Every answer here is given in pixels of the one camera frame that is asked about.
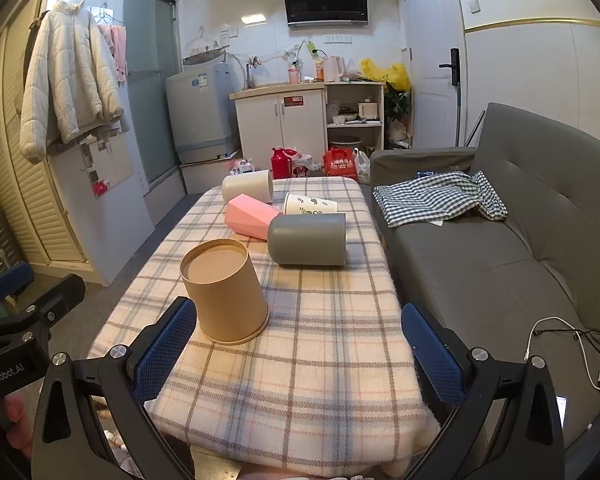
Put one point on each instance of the white electric kettle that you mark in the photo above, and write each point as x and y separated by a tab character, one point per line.
332	69

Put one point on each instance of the plaid blanket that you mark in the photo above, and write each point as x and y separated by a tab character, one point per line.
305	340

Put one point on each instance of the pink faceted cup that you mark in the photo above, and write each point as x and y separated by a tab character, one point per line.
250	217

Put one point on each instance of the smartphone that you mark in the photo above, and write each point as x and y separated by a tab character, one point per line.
561	408

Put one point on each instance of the pink white packet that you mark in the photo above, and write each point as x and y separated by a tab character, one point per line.
242	166

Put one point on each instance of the white leaf print cup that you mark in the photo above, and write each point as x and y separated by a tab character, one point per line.
307	204

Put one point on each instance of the green checked cloth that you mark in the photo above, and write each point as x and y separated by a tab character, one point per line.
420	200

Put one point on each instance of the yellow plastic bag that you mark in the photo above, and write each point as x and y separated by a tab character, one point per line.
387	72

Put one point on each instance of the white open shelf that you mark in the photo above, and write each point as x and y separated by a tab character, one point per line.
375	95

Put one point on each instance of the metal faucet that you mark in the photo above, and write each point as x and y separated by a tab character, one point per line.
250	72

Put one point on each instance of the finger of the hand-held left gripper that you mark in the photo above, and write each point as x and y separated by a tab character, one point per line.
10	280
55	297

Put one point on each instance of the white puffer jacket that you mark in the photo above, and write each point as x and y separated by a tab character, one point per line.
65	75

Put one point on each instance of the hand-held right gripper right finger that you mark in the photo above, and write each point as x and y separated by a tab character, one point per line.
432	355

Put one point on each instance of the person's left hand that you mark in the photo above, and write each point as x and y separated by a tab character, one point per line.
19	425

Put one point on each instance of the pink bottle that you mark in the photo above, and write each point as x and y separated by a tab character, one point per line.
294	76

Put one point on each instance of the white sink cabinet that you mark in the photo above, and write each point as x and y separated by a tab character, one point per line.
280	122

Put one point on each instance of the white plastic bag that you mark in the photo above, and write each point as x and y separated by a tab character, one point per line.
363	167

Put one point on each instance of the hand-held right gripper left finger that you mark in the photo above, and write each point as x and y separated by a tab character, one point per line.
167	340

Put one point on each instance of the grey cup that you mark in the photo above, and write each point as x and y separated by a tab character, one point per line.
310	240

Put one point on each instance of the grey sofa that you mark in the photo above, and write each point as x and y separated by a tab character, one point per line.
480	285

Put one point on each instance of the white wooden panel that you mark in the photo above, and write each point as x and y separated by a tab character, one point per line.
110	220

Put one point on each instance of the pink garment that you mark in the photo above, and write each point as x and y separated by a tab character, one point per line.
119	50

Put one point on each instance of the red shopping bag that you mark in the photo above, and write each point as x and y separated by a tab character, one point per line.
340	165

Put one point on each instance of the tan paper cup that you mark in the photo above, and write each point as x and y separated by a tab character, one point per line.
225	300

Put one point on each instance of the white door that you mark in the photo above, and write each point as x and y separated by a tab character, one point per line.
430	35

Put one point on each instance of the white light switch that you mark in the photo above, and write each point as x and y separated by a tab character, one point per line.
474	6

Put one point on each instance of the orange bottle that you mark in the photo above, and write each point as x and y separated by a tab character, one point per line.
320	71

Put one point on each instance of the red thermos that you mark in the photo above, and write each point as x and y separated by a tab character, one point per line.
281	165

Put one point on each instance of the frosted glass door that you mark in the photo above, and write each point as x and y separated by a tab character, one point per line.
145	110

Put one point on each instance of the washing machine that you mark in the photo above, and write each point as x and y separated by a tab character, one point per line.
200	110

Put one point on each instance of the cream cup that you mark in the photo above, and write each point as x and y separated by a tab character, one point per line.
247	187

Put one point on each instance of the green plant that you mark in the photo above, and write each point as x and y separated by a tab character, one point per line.
397	105

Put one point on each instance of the green power strip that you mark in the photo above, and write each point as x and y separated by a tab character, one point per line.
312	48

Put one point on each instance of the louvered wardrobe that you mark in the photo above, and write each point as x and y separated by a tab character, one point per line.
10	185

